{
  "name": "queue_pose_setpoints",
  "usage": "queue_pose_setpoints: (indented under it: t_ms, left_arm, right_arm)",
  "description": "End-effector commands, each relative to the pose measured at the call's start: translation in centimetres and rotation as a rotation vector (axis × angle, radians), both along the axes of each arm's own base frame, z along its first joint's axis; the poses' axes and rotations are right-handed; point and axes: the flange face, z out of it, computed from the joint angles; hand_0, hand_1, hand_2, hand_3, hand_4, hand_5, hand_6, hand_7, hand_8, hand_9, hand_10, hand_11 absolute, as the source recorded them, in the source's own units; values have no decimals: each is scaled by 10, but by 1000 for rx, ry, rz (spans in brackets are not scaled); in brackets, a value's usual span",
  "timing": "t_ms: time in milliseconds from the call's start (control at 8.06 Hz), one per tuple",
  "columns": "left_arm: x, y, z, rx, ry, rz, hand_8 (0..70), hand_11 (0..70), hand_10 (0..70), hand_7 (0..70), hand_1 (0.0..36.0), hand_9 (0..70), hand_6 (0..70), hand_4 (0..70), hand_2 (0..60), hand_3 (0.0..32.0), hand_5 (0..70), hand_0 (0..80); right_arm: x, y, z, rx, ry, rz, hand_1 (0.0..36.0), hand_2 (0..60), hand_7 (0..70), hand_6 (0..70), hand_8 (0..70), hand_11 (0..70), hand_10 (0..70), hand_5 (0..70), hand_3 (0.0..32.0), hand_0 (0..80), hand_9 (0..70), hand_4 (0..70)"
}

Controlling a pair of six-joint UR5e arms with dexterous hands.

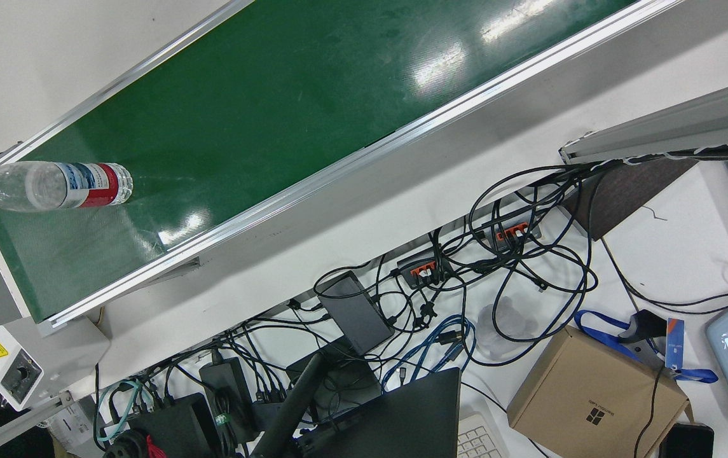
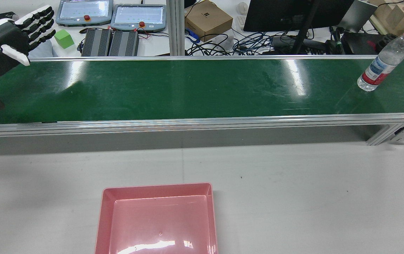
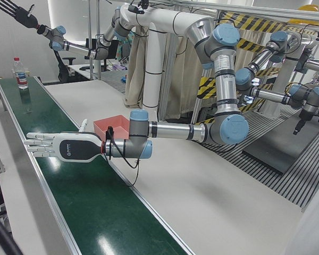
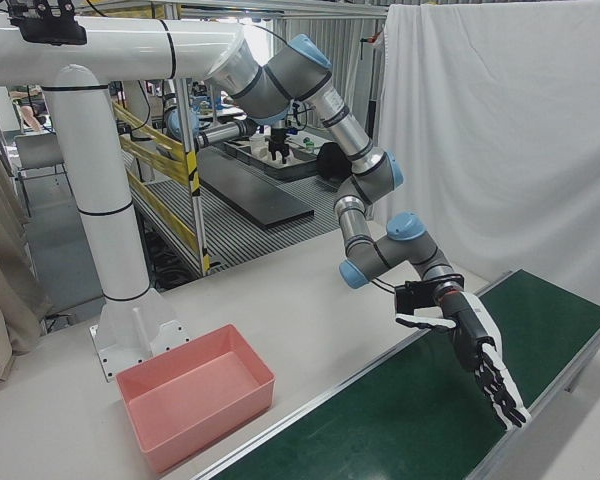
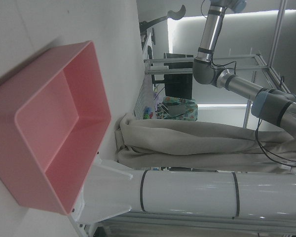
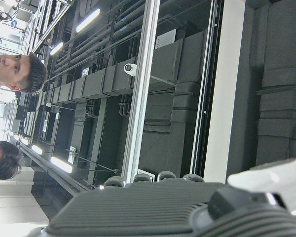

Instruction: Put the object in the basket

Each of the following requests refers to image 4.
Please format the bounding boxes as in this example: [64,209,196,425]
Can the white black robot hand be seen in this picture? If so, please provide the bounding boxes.
[395,292,533,432]

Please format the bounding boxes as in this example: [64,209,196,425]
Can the pink plastic basket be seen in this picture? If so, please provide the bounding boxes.
[115,323,276,475]

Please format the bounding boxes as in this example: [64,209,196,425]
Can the green conveyor belt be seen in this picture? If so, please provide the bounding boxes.
[192,268,600,480]

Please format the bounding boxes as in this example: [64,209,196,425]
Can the white cloth sheet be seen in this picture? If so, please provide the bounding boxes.
[374,0,600,312]

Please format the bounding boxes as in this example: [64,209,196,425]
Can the black bag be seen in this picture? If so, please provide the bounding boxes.
[316,141,354,182]

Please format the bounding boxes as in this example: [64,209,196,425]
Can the grey background tray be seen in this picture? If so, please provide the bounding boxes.
[223,135,332,182]

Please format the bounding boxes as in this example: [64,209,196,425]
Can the black floor platform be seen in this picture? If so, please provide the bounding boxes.
[198,148,315,231]

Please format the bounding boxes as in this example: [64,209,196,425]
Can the black background robot tool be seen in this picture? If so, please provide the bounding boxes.
[266,127,294,167]

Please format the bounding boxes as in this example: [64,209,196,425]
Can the red clamp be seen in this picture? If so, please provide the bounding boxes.
[359,28,384,52]

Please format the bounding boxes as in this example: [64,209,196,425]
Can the yellow black safety barrier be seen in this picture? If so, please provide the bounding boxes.
[112,102,213,277]

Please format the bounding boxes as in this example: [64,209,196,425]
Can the beige curtain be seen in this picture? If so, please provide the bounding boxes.
[0,119,52,397]

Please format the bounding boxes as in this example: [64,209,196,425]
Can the grey chair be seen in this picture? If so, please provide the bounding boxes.
[13,132,69,217]

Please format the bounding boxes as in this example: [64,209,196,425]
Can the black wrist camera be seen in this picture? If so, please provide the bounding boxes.
[394,279,465,317]

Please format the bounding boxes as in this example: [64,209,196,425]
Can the aluminium cell frame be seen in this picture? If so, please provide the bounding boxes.
[162,0,389,279]

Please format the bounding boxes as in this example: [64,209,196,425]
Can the black overhead camera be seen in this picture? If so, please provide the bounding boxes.
[7,0,88,46]

